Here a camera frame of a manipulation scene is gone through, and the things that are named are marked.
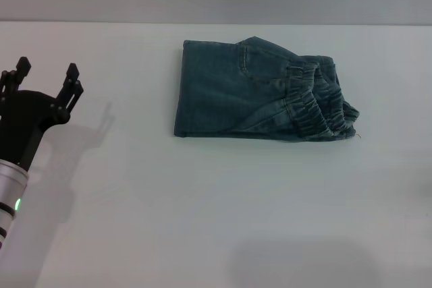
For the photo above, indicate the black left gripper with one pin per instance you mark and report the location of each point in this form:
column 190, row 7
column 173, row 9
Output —
column 23, row 122

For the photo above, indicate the blue denim shorts basketball print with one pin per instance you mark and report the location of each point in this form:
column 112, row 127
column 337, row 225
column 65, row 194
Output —
column 236, row 99

